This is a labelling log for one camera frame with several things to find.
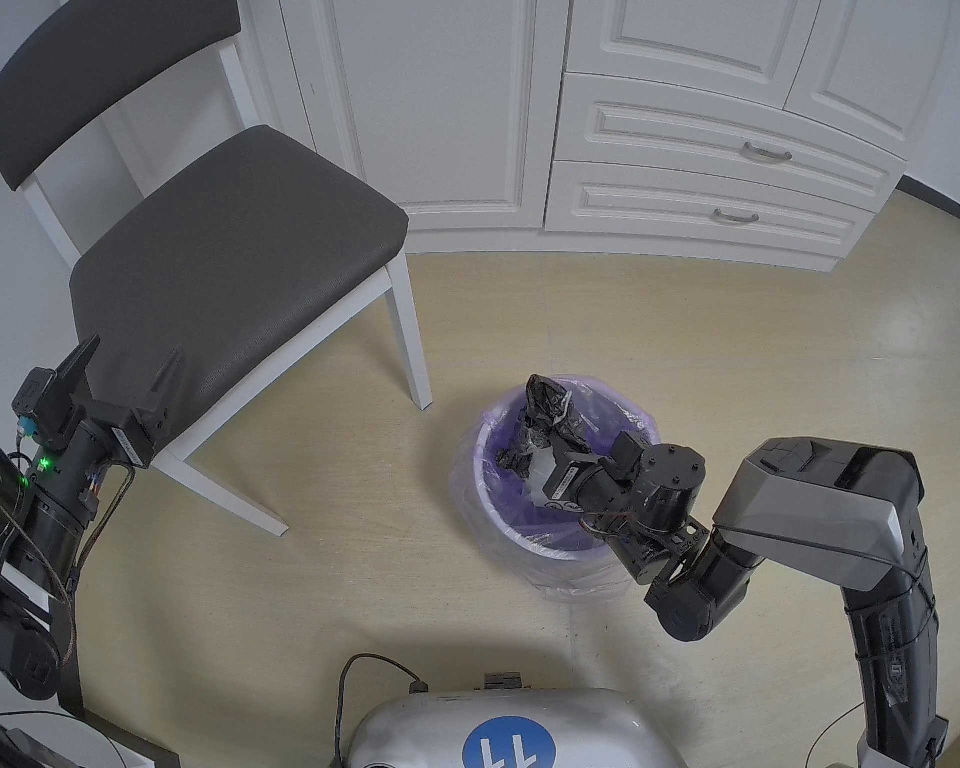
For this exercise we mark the black white wrapper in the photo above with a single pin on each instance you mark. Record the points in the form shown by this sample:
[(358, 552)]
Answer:
[(547, 401)]

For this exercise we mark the white wardrobe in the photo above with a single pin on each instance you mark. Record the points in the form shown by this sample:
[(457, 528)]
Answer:
[(675, 112)]

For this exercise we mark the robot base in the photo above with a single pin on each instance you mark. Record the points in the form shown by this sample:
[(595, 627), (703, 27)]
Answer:
[(450, 727)]

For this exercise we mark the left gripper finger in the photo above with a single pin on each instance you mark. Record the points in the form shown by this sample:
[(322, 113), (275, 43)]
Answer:
[(163, 405), (79, 379)]

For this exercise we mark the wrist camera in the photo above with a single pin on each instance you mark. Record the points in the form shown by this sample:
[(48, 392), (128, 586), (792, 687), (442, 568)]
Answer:
[(628, 450), (34, 405)]

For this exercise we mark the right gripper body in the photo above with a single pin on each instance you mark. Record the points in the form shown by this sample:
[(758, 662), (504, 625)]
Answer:
[(566, 480)]

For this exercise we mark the purple plastic bag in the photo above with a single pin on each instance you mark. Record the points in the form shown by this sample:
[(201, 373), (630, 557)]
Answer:
[(480, 510)]

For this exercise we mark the grey white chair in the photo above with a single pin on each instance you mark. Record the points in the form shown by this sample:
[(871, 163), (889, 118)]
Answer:
[(225, 262)]

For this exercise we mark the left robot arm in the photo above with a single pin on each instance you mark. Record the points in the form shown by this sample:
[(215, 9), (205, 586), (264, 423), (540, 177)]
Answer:
[(45, 547)]

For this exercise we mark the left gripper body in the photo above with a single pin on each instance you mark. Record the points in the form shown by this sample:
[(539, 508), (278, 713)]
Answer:
[(90, 435)]

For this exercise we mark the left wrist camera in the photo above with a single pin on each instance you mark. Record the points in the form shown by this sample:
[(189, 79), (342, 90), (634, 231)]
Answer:
[(34, 405)]

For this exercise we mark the white trash bin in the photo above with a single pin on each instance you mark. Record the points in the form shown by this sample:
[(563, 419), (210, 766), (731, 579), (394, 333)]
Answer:
[(517, 536)]

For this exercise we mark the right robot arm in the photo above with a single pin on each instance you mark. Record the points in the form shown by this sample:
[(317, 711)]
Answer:
[(810, 495)]

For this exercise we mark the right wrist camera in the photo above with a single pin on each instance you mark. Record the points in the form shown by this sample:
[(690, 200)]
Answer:
[(628, 450)]

